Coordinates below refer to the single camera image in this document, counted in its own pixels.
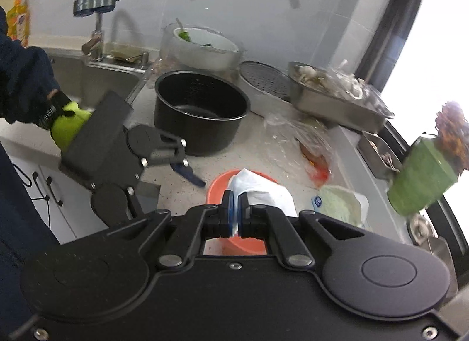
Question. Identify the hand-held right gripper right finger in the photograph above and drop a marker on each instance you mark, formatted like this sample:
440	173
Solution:
242	216

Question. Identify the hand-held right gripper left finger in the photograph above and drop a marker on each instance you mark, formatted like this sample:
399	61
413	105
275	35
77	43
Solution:
228	214

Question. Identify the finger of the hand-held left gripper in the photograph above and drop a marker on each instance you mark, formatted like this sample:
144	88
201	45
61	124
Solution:
135	203
172	150

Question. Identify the orange plastic bowl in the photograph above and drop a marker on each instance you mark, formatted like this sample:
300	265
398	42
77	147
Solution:
219	189

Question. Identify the white cloth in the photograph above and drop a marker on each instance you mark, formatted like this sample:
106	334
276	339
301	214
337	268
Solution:
263	191

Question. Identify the large white bowl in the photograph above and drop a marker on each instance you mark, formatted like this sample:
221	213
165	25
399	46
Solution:
205	51

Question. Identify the person's left hand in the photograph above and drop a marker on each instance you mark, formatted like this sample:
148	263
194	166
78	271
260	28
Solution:
67	125

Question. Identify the black cooking pot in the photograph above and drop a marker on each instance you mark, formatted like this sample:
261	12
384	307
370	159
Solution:
190	132

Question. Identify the steel sink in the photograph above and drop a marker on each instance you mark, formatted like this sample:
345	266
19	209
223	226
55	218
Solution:
95	81

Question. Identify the white cabinet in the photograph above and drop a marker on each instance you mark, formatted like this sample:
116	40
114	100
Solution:
73	216

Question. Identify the sink soap dish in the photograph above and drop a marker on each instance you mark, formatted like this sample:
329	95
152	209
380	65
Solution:
126	56

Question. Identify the clear plastic bag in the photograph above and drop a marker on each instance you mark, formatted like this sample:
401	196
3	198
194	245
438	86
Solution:
293	136

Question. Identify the green cloth in wrapper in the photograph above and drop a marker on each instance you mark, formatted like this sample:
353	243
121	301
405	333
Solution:
340	203

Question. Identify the steel kitchen faucet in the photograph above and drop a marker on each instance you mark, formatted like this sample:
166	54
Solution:
98	33

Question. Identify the round perforated steamer tray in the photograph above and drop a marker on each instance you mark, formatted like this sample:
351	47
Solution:
263	79

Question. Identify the green spatula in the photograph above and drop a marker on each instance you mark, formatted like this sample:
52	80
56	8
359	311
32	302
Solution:
183	33

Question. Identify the steel tray with food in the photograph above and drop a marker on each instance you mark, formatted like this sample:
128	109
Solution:
337	106

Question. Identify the yellow detergent bottle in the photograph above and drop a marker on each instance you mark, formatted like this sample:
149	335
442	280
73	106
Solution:
20	18

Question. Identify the small steel container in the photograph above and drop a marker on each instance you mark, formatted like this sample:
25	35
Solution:
377	154

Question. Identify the round metal lid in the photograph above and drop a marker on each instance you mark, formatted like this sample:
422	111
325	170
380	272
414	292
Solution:
421	229

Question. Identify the green flower pot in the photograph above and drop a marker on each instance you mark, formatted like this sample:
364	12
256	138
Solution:
421	180

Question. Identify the dried flower bunch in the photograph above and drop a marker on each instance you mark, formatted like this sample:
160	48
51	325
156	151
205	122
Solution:
452	132

